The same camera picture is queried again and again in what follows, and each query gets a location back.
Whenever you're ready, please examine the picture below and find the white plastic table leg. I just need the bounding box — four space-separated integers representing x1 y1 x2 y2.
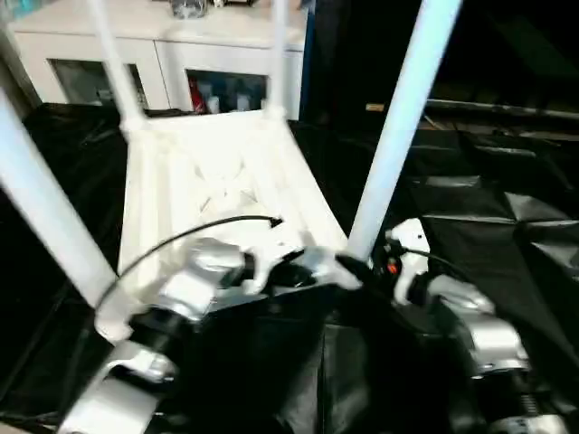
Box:
0 88 123 317
346 0 465 266
266 0 290 121
85 0 147 132

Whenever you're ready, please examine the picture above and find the white plastic table top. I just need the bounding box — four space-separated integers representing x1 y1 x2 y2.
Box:
95 108 364 343

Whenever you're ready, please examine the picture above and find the black mat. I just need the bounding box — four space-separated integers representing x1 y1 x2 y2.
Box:
0 101 579 434

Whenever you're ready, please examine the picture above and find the dark metal pole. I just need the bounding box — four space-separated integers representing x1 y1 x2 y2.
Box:
427 99 579 121

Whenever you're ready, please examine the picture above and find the red bottle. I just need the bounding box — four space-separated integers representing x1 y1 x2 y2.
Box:
189 76 207 112

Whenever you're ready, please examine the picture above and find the white glass-door cabinet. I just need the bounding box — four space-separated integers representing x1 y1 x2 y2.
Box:
8 0 308 119

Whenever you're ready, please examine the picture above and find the grey curtain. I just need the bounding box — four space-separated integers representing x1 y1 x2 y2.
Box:
0 26 40 108

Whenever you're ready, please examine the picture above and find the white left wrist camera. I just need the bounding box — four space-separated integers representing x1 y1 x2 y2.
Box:
243 216 308 295

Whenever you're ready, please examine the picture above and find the black right camera cable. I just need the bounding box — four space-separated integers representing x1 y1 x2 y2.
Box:
397 243 480 290

